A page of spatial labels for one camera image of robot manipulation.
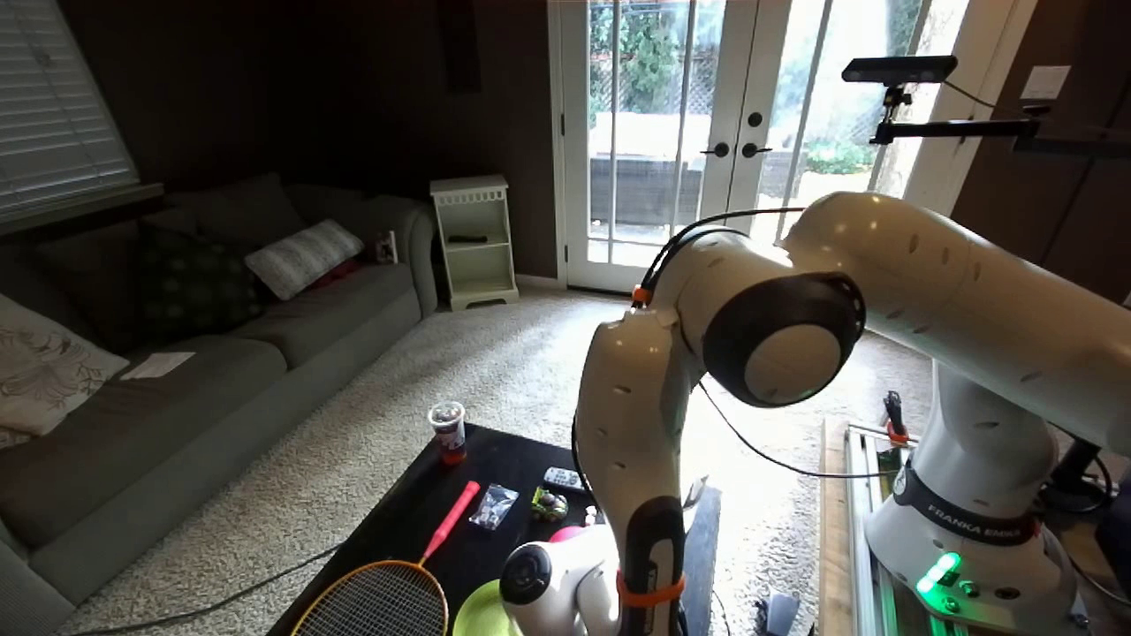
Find yellow-green plate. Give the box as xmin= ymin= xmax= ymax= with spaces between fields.
xmin=453 ymin=581 xmax=523 ymax=636

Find black packet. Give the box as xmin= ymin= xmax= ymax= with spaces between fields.
xmin=467 ymin=484 xmax=521 ymax=531

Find pink bowl with candy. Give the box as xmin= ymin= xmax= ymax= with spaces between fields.
xmin=548 ymin=525 xmax=584 ymax=545

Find cup with dark drink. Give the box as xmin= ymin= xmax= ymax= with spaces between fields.
xmin=427 ymin=402 xmax=467 ymax=468

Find black camera on stand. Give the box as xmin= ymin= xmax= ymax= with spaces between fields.
xmin=838 ymin=54 xmax=1131 ymax=161

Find black coffee table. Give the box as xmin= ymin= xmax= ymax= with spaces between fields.
xmin=265 ymin=419 xmax=725 ymax=636

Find cream square pillow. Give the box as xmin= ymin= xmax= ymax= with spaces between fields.
xmin=0 ymin=292 xmax=129 ymax=449

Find black floor cable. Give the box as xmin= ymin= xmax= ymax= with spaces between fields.
xmin=67 ymin=539 xmax=345 ymax=636

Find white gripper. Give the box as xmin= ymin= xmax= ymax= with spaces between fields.
xmin=501 ymin=525 xmax=617 ymax=636

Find dark patterned pillow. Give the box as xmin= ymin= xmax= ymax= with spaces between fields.
xmin=136 ymin=223 xmax=263 ymax=344

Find orange badminton racket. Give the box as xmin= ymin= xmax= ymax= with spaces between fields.
xmin=291 ymin=479 xmax=482 ymax=636

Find small grey packet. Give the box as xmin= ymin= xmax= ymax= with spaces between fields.
xmin=542 ymin=468 xmax=586 ymax=496

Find white small shelf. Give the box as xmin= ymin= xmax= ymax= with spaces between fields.
xmin=432 ymin=173 xmax=517 ymax=312

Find white paper on sofa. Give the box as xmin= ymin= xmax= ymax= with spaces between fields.
xmin=120 ymin=349 xmax=195 ymax=383

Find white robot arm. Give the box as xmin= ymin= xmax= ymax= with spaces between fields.
xmin=501 ymin=194 xmax=1131 ymax=636

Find black cable on robot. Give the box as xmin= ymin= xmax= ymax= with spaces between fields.
xmin=628 ymin=204 xmax=897 ymax=484

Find white french doors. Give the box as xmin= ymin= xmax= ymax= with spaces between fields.
xmin=543 ymin=0 xmax=1040 ymax=297

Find white window blinds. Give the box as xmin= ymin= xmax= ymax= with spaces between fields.
xmin=0 ymin=0 xmax=138 ymax=223

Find grey sofa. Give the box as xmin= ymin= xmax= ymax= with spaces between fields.
xmin=0 ymin=173 xmax=438 ymax=636

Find striped pillow on grey sofa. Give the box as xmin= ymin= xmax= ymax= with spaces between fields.
xmin=246 ymin=219 xmax=365 ymax=300

